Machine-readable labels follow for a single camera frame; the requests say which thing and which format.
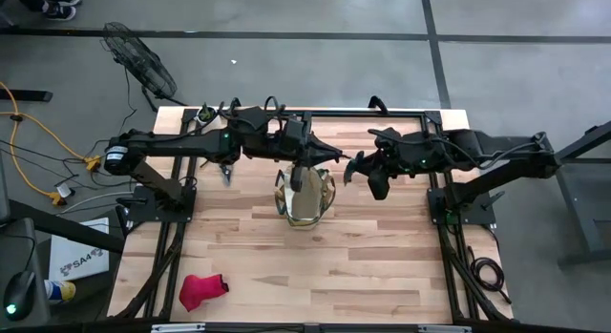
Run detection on coiled black cable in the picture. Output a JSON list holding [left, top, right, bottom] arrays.
[[466, 245, 513, 305]]

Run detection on black stand foot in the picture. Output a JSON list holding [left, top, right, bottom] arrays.
[[0, 89, 53, 104]]

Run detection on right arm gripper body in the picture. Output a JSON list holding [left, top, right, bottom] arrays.
[[360, 147, 408, 180]]

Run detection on silver metal bracket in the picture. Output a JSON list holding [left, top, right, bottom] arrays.
[[418, 324, 473, 333], [151, 323, 206, 333]]

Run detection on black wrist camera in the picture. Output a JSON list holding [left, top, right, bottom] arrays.
[[289, 163, 307, 194], [367, 167, 393, 201]]

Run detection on black floor fan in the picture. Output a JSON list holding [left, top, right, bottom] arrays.
[[100, 21, 187, 113]]

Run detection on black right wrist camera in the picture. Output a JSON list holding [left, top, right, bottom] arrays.
[[367, 167, 393, 201]]

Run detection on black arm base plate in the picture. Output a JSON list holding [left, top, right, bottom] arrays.
[[126, 183, 198, 224], [427, 187, 497, 227]]

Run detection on black computer mouse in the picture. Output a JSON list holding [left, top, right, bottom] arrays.
[[2, 269, 37, 323]]

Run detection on red gardening glove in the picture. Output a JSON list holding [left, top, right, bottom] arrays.
[[179, 273, 230, 313]]

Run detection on white black power adapter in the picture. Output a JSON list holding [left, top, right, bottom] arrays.
[[53, 181, 76, 200]]

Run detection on black desk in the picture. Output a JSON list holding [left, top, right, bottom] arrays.
[[0, 154, 52, 327]]

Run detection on small white potted plant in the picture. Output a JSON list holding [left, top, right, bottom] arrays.
[[196, 103, 220, 127]]

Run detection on black curved hook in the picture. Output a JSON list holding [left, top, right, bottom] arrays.
[[367, 94, 390, 115]]

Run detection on white cardboard box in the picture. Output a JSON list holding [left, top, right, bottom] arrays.
[[47, 217, 111, 282]]

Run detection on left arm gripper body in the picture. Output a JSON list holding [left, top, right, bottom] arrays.
[[284, 131, 329, 170]]

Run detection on black metal stand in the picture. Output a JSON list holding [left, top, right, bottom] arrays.
[[553, 118, 611, 268]]

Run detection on black aluminium table frame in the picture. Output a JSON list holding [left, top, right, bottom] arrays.
[[108, 107, 516, 324]]

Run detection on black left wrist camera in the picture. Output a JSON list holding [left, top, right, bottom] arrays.
[[289, 163, 307, 194]]

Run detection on black desk leg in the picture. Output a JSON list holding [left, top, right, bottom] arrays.
[[7, 198, 126, 255]]

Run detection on green-handled pruning shears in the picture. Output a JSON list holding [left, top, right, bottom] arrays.
[[200, 158, 236, 188]]

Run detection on yellow extension cord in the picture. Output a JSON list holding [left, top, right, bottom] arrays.
[[0, 81, 104, 206]]

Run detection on yellow blue white object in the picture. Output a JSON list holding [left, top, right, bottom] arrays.
[[44, 279, 77, 305]]

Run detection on beige green gardening tool bag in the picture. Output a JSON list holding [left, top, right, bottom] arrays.
[[273, 161, 337, 231]]

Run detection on white floor cable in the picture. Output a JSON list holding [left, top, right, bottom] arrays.
[[56, 189, 136, 215]]

